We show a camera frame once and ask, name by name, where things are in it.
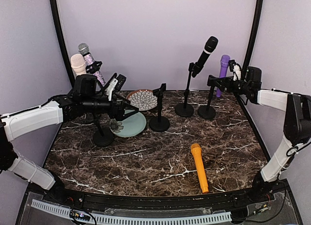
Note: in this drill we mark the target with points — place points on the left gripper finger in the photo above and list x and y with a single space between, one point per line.
129 111
121 101

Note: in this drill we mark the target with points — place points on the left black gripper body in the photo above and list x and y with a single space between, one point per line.
90 106

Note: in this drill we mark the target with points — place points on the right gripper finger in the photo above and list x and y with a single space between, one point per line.
220 84
212 78

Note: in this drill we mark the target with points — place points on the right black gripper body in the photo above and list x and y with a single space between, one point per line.
243 91

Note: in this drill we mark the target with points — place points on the black stand of purple microphone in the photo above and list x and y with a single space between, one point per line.
206 111

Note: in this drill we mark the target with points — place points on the orange microphone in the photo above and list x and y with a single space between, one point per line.
196 152

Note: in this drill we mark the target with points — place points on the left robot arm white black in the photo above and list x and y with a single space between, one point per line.
21 123

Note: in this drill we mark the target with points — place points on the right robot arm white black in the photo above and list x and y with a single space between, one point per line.
296 120

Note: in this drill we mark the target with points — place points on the black stand of cream microphone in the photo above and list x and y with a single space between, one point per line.
103 136

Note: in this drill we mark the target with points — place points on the empty black microphone stand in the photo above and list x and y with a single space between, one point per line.
159 123

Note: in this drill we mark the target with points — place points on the cream pink microphone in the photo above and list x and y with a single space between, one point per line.
78 64

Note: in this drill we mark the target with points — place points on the glitter silver purple microphone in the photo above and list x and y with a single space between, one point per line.
92 66

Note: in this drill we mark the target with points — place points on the light green plate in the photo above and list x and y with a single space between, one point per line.
129 127

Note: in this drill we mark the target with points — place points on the floral patterned bowl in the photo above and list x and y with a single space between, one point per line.
143 99

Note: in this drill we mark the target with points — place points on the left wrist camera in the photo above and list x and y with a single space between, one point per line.
114 84

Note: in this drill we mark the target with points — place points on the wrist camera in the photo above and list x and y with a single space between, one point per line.
236 69
114 84

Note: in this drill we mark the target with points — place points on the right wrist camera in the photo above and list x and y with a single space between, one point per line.
236 69

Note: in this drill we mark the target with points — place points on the left black frame post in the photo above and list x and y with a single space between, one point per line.
61 40

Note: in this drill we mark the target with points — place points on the black frame post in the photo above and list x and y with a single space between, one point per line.
61 40
253 34

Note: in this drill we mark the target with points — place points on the right black frame post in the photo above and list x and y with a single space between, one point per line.
253 34

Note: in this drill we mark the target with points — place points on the black front rail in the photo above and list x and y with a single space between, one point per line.
225 200

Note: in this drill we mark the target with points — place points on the white slotted cable duct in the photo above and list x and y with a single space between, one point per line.
130 217

